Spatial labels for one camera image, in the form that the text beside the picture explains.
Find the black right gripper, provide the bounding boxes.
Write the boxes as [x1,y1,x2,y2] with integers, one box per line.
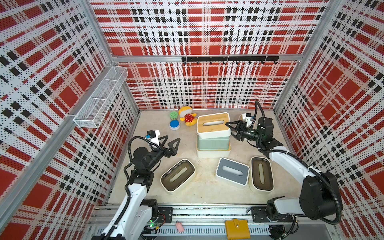
[225,121,262,143]

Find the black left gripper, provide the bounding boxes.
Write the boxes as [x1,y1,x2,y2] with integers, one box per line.
[146,135,179,171]

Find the mint green square tissue box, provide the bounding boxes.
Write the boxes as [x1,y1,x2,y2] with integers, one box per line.
[197,136,230,151]

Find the white bamboo-lid tissue box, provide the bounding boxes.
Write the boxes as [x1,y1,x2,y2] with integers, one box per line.
[197,145,232,158]
[197,112,231,139]

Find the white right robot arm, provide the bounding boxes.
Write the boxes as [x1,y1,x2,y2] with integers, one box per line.
[226,118,343,225]

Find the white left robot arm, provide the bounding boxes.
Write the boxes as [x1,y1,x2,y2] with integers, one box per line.
[92,136,181,240]

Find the blue and white round button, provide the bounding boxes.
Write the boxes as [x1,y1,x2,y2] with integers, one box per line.
[169,120,181,131]

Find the cream box dark lid left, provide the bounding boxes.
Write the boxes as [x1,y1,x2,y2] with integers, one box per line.
[161,159,196,194]

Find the cream box dark lid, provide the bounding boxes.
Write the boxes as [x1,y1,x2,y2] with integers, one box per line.
[161,159,196,194]
[249,157,275,195]

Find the green lid air freshener jar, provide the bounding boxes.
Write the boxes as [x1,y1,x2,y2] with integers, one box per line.
[169,111,179,121]

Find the white box grey lid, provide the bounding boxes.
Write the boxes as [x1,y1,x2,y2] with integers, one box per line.
[215,158,250,189]

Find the cream box dark lid right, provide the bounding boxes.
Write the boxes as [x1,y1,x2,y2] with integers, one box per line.
[249,157,275,195]

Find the small pink object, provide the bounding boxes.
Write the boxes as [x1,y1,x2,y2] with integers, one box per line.
[175,222,185,233]

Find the yellow leather wallet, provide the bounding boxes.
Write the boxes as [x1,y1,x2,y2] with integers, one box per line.
[225,219,251,240]

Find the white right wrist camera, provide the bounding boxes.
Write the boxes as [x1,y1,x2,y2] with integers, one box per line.
[241,113,253,127]

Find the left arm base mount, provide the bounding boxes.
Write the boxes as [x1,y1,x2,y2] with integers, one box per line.
[148,207,174,225]

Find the black hook rail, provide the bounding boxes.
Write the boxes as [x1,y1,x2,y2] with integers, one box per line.
[181,56,280,63]

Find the white wire mesh shelf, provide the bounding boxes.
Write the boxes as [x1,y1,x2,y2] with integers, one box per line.
[74,66,128,129]

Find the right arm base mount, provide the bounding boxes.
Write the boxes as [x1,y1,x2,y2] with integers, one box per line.
[250,207,293,223]

